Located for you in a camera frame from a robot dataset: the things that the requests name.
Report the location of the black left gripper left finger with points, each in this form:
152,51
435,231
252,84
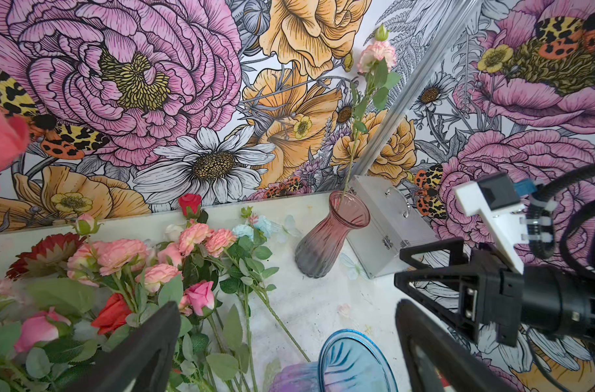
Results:
142,362

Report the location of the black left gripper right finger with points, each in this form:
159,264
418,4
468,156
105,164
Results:
431,354

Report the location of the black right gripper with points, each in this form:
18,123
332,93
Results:
466,291

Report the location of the blue purple glass vase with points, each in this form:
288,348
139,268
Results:
348,361

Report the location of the dark pink glass vase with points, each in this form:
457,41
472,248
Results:
317,252

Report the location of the pink flower stems on table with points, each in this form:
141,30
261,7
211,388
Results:
71,300

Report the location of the grey metal box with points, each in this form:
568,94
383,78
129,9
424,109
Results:
394,225

